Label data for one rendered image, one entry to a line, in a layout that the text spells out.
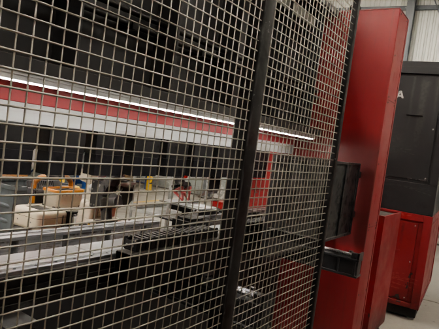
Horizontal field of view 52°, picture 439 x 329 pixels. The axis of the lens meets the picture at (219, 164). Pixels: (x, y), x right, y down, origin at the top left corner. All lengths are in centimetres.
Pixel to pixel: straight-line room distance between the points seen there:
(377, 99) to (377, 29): 44
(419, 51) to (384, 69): 651
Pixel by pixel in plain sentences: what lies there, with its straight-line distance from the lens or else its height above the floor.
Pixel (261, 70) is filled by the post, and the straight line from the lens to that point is 118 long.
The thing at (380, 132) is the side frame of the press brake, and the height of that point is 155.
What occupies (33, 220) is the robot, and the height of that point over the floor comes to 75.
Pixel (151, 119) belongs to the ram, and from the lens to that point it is 193.
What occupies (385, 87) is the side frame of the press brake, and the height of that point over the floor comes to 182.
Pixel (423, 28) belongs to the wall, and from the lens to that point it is 958.
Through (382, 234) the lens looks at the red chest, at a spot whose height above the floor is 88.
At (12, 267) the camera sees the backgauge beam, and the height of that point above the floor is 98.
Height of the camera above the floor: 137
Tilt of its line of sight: 3 degrees down
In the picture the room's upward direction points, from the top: 8 degrees clockwise
